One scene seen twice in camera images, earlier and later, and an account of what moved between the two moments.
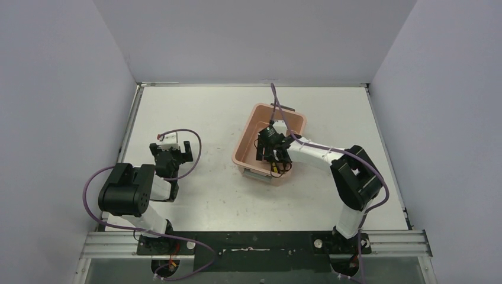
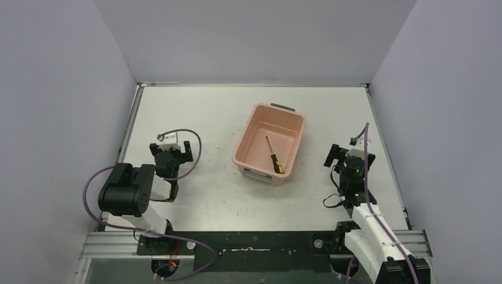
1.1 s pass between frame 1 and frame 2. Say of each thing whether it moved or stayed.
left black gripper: stayed
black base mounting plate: stayed
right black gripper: moved
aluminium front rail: stayed
